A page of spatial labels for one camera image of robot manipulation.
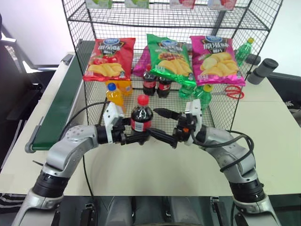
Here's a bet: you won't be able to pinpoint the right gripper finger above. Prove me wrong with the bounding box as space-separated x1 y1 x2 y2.
153 107 182 121
149 128 179 149

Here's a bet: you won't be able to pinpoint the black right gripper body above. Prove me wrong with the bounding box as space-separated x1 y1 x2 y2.
173 112 198 143

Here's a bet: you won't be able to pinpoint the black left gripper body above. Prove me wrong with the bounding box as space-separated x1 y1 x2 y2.
112 122 132 145

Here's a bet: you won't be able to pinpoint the cola bottle red cap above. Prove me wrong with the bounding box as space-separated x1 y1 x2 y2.
129 94 154 133
157 75 173 99
142 64 158 97

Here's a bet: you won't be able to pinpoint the green conveyor belt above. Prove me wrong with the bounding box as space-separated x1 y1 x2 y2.
24 40 96 154

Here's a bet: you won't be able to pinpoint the orange soda bottle blue cap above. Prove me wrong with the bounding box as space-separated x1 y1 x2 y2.
105 82 126 113
117 80 134 97

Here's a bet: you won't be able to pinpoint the green soda bottle yellow cap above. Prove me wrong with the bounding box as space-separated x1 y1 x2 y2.
235 37 256 68
178 81 197 99
193 84 214 111

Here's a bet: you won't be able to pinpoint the green chips bag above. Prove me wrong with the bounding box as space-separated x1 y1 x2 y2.
146 33 197 87

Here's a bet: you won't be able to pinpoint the magenta chips bag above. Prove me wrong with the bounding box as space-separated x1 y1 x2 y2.
133 49 151 77
189 34 246 87

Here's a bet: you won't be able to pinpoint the red chips bag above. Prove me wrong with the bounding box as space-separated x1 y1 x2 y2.
83 37 136 82

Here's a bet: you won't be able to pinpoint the black side desk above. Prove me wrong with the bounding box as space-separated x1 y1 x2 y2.
267 71 301 106

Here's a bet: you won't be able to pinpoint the striped black white cloth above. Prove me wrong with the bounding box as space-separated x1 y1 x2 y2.
285 99 301 114
0 193 27 209

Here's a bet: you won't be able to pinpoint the red snack box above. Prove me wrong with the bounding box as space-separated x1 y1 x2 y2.
169 0 196 10
207 0 238 11

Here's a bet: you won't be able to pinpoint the green snack box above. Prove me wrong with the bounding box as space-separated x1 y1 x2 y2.
124 0 150 10
85 0 114 10

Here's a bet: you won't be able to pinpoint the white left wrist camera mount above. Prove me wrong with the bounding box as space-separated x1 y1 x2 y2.
103 102 125 143

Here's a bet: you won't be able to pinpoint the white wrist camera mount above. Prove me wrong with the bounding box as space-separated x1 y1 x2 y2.
103 102 125 143
183 98 204 145

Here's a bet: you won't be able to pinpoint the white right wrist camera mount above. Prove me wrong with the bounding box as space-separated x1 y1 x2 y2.
183 98 204 145

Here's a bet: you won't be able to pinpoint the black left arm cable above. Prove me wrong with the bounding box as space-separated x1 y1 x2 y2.
58 100 109 197

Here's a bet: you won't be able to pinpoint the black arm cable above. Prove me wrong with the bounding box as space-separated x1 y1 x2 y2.
58 100 109 197
190 130 256 173

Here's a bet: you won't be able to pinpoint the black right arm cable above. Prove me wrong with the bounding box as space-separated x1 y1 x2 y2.
190 130 256 173

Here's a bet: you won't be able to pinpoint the red handled scissors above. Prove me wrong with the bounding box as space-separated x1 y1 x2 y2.
211 85 246 99

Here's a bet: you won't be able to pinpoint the black wire rack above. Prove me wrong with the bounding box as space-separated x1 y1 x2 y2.
61 0 284 133

